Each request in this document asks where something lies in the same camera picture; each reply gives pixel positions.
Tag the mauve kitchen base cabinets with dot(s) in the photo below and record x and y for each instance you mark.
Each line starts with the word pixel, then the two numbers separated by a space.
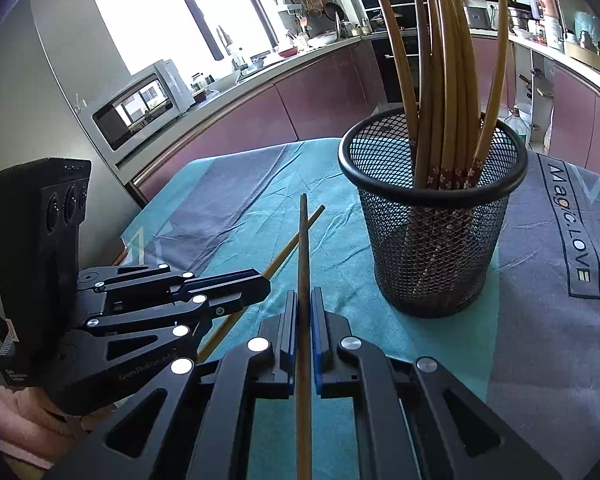
pixel 575 110
pixel 320 90

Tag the grey tall cabinet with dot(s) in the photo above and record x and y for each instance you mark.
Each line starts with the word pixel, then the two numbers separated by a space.
pixel 65 85

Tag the white bowl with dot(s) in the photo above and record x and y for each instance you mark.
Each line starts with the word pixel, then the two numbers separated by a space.
pixel 225 80

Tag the teal and grey tablecloth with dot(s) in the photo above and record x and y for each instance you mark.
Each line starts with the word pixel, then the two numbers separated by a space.
pixel 240 200

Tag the white bottle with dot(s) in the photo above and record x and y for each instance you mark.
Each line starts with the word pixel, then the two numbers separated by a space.
pixel 240 56

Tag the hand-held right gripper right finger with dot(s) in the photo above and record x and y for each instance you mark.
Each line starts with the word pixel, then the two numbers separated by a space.
pixel 320 350

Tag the black frying pan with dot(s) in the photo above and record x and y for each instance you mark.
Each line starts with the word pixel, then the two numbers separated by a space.
pixel 332 9

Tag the silver toaster oven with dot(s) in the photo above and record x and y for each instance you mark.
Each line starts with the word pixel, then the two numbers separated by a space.
pixel 479 16

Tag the clear plastic water jug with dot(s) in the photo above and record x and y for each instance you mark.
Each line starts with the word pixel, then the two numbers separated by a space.
pixel 519 127

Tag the pink kettle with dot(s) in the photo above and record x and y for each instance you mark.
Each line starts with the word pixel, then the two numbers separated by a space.
pixel 547 15

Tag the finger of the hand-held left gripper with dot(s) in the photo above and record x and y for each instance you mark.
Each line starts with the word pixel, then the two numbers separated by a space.
pixel 220 280
pixel 230 302

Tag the kitchen window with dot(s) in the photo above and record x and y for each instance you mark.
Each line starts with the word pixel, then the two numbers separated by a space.
pixel 130 20

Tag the black built-in oven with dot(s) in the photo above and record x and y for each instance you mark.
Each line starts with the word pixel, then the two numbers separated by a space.
pixel 380 75

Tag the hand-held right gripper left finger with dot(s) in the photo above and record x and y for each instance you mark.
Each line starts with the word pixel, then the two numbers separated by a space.
pixel 285 345

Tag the steel pot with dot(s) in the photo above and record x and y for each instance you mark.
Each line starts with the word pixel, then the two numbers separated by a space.
pixel 519 19

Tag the black pot with lid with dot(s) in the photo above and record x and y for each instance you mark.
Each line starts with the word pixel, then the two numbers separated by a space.
pixel 377 21

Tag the tan cardboard box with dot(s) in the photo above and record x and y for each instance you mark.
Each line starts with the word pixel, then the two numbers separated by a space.
pixel 587 57

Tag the black mesh basket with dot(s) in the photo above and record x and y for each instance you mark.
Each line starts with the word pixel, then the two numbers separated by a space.
pixel 395 240

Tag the silver microwave oven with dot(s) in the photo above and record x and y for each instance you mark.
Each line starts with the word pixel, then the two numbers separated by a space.
pixel 130 115

